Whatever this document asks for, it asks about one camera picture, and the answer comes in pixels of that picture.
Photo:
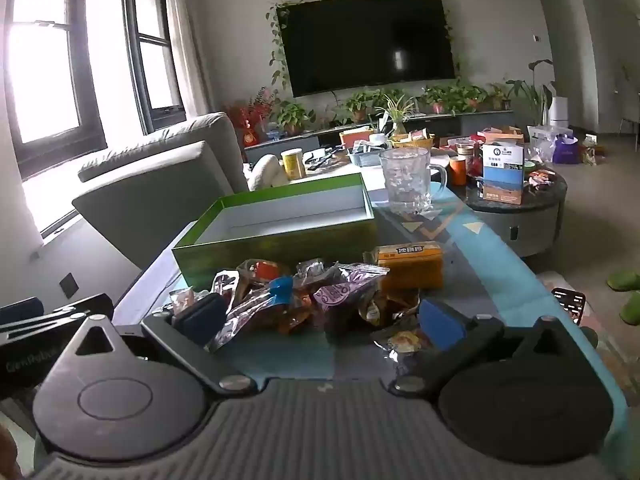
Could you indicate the purple bag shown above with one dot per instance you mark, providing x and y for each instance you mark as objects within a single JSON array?
[{"x": 565, "y": 151}]

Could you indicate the green cardboard box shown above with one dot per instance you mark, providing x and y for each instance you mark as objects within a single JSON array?
[{"x": 280, "y": 210}]

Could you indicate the red snack packets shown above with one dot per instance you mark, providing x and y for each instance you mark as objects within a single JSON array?
[{"x": 542, "y": 181}]

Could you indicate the yellow can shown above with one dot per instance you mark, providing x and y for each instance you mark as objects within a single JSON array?
[{"x": 293, "y": 165}]

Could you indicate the wicker basket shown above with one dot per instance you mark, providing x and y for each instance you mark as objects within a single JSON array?
[{"x": 410, "y": 142}]

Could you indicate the blue white carton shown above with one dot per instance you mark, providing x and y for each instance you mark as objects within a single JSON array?
[{"x": 502, "y": 175}]

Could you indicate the red snack box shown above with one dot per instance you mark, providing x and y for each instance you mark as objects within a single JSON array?
[{"x": 456, "y": 146}]

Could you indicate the white curtain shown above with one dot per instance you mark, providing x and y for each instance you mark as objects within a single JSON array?
[{"x": 187, "y": 50}]

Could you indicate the narrow black framed window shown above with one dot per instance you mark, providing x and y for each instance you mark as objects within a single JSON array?
[{"x": 131, "y": 60}]

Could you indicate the dark round coffee table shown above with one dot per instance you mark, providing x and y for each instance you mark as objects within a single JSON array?
[{"x": 535, "y": 220}]

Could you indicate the white round table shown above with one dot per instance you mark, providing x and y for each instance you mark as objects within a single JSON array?
[{"x": 340, "y": 172}]

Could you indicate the spider plant in vase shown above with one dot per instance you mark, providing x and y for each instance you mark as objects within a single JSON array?
[{"x": 397, "y": 110}]

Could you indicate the tall leafy floor plant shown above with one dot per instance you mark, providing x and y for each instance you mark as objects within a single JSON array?
[{"x": 535, "y": 90}]

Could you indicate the glass mug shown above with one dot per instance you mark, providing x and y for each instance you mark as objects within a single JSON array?
[{"x": 405, "y": 180}]

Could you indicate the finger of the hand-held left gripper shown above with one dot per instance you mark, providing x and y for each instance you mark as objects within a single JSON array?
[
  {"x": 20, "y": 309},
  {"x": 75, "y": 310}
]

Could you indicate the cream cushion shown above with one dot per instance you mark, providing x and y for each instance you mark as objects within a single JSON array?
[{"x": 265, "y": 172}]

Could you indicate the blue grey plastic tray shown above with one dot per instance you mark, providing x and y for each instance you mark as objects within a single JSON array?
[{"x": 370, "y": 158}]

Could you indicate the grey television cabinet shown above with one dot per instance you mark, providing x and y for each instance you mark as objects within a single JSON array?
[{"x": 475, "y": 122}]

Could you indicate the small potted plant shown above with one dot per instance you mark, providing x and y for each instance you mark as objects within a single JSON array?
[{"x": 360, "y": 102}]

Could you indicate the jar with gold lid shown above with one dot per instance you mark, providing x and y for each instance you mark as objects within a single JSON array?
[{"x": 465, "y": 152}]

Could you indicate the leafy potted plant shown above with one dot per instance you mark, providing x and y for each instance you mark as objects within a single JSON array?
[{"x": 292, "y": 115}]

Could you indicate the black wall socket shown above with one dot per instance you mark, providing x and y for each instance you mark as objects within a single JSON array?
[{"x": 69, "y": 284}]

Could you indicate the silver orange snack packet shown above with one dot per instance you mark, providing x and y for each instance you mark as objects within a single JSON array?
[{"x": 260, "y": 305}]

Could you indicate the teal patterned table mat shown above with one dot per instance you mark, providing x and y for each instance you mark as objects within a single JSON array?
[{"x": 480, "y": 260}]

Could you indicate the large black framed window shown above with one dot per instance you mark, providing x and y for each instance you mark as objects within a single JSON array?
[{"x": 12, "y": 110}]

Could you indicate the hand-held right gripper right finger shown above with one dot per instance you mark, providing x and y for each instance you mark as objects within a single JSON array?
[{"x": 442, "y": 325}]

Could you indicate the small orange white packet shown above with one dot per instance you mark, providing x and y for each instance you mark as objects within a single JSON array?
[{"x": 182, "y": 299}]

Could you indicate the row of potted plants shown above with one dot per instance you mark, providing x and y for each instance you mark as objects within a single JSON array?
[{"x": 450, "y": 96}]

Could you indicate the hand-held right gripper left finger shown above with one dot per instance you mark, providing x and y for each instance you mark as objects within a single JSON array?
[{"x": 200, "y": 317}]

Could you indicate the clear plastic bags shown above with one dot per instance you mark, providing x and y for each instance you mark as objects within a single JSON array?
[{"x": 542, "y": 140}]

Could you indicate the black television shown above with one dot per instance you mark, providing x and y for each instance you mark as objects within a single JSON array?
[{"x": 365, "y": 45}]

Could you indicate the white air purifier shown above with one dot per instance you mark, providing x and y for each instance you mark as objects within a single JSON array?
[{"x": 559, "y": 110}]

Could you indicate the orange can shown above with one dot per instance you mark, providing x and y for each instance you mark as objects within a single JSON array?
[{"x": 457, "y": 172}]

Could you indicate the grey armchair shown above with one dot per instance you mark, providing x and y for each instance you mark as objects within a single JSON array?
[{"x": 150, "y": 195}]

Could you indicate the purple snack packet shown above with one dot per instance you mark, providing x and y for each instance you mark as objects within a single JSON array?
[{"x": 340, "y": 292}]

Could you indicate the small clear pastry packet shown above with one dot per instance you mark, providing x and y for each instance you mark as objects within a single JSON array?
[{"x": 407, "y": 344}]

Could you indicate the green slipper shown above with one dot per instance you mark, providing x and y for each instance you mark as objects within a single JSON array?
[
  {"x": 631, "y": 310},
  {"x": 625, "y": 279}
]

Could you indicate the green ivy vine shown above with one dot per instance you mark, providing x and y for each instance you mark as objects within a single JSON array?
[{"x": 274, "y": 35}]

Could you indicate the red flower decoration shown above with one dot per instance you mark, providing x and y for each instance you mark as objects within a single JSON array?
[{"x": 250, "y": 112}]

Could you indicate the white cup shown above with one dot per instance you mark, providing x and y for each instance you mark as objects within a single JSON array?
[{"x": 378, "y": 140}]

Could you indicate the brown candy packet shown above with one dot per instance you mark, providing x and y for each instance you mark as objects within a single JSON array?
[{"x": 390, "y": 310}]

